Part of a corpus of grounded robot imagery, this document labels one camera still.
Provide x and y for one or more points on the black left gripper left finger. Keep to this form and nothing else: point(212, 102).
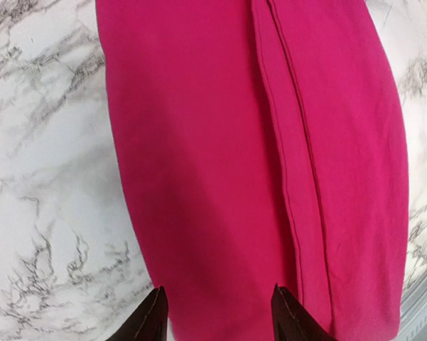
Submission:
point(149, 322)

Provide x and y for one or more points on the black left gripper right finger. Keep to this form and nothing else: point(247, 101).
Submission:
point(291, 321)

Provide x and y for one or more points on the pink garment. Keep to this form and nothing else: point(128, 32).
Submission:
point(260, 143)

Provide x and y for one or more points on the aluminium front rail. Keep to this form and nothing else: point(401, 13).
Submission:
point(414, 299)

